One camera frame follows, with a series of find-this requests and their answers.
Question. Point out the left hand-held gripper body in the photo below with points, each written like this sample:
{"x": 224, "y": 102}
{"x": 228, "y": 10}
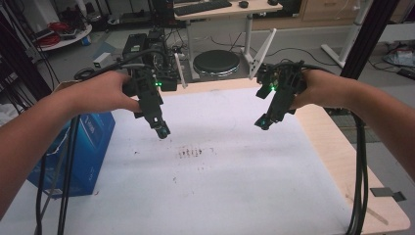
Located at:
{"x": 148, "y": 94}

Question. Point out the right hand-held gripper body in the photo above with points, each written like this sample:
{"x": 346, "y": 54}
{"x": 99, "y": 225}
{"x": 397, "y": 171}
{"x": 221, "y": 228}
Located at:
{"x": 284, "y": 88}

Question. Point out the blue cardboard box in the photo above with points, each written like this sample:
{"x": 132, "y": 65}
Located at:
{"x": 88, "y": 147}

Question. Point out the person's right hand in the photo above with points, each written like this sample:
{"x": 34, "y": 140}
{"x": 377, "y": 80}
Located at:
{"x": 326, "y": 89}

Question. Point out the person's left hand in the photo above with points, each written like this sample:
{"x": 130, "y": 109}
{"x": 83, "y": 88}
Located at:
{"x": 98, "y": 93}

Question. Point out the black adapter with green light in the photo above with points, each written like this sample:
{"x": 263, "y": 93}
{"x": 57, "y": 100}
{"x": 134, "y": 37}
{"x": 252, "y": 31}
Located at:
{"x": 168, "y": 84}

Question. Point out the black electronics box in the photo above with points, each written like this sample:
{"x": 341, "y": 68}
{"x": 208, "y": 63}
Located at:
{"x": 133, "y": 45}

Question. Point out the white table mat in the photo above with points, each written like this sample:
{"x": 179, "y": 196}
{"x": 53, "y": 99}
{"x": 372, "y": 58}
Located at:
{"x": 228, "y": 169}

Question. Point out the small white box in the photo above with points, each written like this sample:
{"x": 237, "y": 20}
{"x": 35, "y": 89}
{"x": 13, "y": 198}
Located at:
{"x": 102, "y": 60}

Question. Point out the round black stool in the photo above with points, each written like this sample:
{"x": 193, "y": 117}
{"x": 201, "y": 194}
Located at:
{"x": 216, "y": 62}

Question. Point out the white stand leg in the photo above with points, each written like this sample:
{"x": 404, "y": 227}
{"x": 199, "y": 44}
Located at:
{"x": 347, "y": 39}

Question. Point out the wooden cabinet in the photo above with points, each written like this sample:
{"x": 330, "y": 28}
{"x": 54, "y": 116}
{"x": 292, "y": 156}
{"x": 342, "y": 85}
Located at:
{"x": 329, "y": 9}

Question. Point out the wooden desk with white legs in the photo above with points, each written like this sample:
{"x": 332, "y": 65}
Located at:
{"x": 235, "y": 9}

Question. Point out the black computer mouse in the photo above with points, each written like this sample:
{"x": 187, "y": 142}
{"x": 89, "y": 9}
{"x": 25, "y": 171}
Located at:
{"x": 243, "y": 4}

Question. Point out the round white table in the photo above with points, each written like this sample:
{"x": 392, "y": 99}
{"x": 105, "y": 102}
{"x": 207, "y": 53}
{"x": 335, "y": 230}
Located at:
{"x": 71, "y": 39}

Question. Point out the black keyboard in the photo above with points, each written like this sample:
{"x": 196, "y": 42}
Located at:
{"x": 202, "y": 6}

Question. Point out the grey tape piece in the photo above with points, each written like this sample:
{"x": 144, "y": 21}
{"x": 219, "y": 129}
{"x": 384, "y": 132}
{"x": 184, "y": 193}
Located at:
{"x": 386, "y": 193}

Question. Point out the white bracket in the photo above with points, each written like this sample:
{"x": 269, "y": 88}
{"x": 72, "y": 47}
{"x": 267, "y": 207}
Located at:
{"x": 180, "y": 70}
{"x": 262, "y": 54}

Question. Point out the black metal post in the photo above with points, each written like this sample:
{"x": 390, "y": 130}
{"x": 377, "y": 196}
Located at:
{"x": 19, "y": 65}
{"x": 368, "y": 36}

